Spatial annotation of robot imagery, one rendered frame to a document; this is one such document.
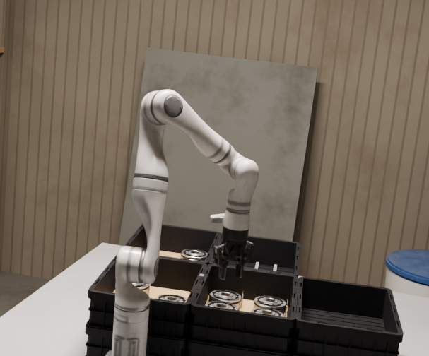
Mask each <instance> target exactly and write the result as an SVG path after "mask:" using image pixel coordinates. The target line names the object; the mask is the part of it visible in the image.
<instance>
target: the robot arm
mask: <svg viewBox="0 0 429 356"><path fill-rule="evenodd" d="M166 124H172V125H173V126H176V127H177V128H179V129H181V130H182V131H183V132H185V133H186V134H187V135H188V136H189V137H190V138H191V140H192V141H193V143H194V145H195V146H196V148H197V149H198V150H199V151H200V152H201V153H202V154H203V155H204V156H206V157H207V158H208V159H209V160H210V161H212V162H213V163H215V164H216V165H217V166H219V167H220V168H221V169H222V170H223V171H224V172H225V173H226V174H227V175H228V176H229V177H231V178H233V179H235V180H236V185H235V188H234V189H231V190H229V192H228V197H227V203H226V209H225V213H222V214H215V215H211V216H210V222H212V223H223V234H222V236H223V242H222V244H221V245H219V246H216V245H214V246H213V260H214V264H216V265H217V266H219V274H218V276H219V278H220V279H221V280H225V279H226V272H227V268H226V267H227V265H228V262H229V261H230V260H231V258H232V257H234V256H235V257H236V259H237V263H236V269H235V276H237V277H239V278H241V277H242V274H243V268H244V265H245V263H247V262H248V263H249V262H250V259H251V255H252V251H253V248H254V243H252V242H249V241H246V240H247V238H248V233H249V222H250V206H251V200H252V195H253V193H254V190H255V187H256V185H257V182H258V178H259V168H258V166H257V164H256V162H254V161H253V160H250V159H248V158H245V157H243V156H242V155H241V154H239V153H237V152H236V151H235V150H234V148H233V147H232V146H231V145H230V144H229V142H227V141H226V140H225V139H223V138H222V137H221V136H219V135H218V134H217V133H216V132H215V131H214V130H212V129H211V128H210V127H209V126H208V125H207V124H206V123H205V122H204V121H203V120H202V119H201V118H200V117H199V116H198V115H197V113H196V112H195V111H194V110H193V109H192V108H191V107H190V106H189V105H188V104H187V102H186V101H185V100H184V99H183V98H182V97H181V96H180V95H179V94H178V93H177V92H175V91H174V90H158V91H153V92H150V93H148V94H147V95H146V96H145V97H144V98H143V100H142V102H141V108H140V122H139V146H138V151H137V156H136V168H135V173H134V180H133V186H132V191H131V197H132V200H133V202H134V205H135V207H136V210H137V212H138V214H139V216H140V218H141V220H142V223H143V226H144V228H145V231H146V236H147V248H141V247H131V246H122V247H121V248H120V249H119V251H118V253H117V257H116V264H115V266H116V268H115V303H114V324H113V335H112V356H146V345H147V335H148V317H149V307H150V297H149V295H148V294H147V293H146V292H144V291H143V290H140V289H138V288H137V287H136V286H135V285H133V284H132V283H131V282H134V283H144V284H152V283H153V282H154V281H155V279H156V276H157V274H158V263H159V254H160V236H161V227H162V221H163V213H164V207H165V199H166V195H167V190H168V179H169V173H168V166H167V163H166V160H165V155H164V152H163V136H164V130H165V125H166ZM225 255H227V256H228V257H226V256H225ZM246 256H247V257H246ZM224 260H225V262H224Z"/></svg>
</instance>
